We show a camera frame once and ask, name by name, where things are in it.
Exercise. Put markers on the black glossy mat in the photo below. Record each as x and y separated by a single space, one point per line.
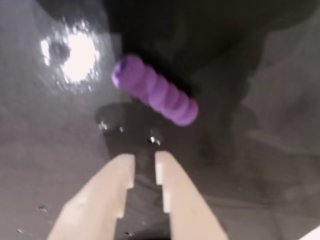
262 175

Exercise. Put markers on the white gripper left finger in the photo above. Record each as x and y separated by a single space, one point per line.
100 192

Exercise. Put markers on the purple ribbed pen grip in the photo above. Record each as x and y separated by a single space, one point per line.
160 92

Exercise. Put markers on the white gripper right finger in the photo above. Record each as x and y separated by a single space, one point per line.
185 200

